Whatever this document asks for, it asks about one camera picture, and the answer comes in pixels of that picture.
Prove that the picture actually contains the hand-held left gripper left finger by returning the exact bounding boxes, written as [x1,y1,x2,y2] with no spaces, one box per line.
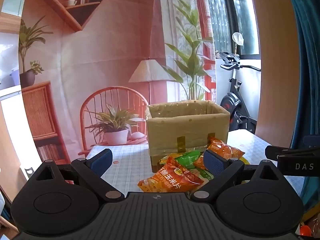
[30,149,125,202]

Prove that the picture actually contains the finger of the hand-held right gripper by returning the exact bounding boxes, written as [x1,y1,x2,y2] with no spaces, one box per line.
[265,145,307,160]

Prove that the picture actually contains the wooden panel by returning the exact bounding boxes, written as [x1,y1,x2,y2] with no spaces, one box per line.
[249,0,300,151]

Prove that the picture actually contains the white plastic bag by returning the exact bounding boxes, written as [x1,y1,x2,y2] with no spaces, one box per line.
[232,32,244,46]

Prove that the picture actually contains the large orange chip packet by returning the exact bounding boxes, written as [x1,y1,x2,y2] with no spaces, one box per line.
[137,156,205,193]

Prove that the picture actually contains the dark framed window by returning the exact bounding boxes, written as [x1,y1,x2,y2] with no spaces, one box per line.
[204,0,261,61]

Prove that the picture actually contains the green snack packet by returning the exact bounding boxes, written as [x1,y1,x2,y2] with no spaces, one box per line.
[159,150,215,181]

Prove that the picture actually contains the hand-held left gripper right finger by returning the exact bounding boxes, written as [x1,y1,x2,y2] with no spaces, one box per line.
[190,150,284,203]

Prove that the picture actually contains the black exercise bike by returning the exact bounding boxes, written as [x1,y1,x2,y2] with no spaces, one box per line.
[216,52,262,132]

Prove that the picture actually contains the blue curtain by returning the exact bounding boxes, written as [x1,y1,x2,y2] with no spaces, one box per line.
[285,0,320,207]

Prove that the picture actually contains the taped cardboard box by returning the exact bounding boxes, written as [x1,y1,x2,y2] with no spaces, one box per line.
[145,100,230,173]

